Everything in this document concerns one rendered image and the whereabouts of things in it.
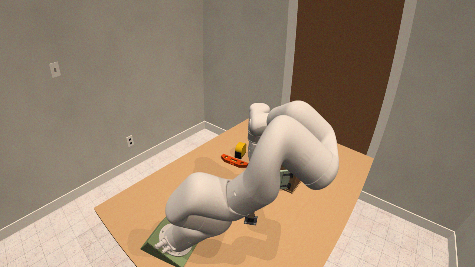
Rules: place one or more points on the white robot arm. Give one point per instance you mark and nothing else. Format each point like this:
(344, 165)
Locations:
(293, 135)

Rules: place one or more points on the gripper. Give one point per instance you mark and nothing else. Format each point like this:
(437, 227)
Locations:
(251, 148)

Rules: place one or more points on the small brown wooden cabinet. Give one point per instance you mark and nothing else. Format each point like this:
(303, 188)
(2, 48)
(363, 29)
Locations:
(288, 182)

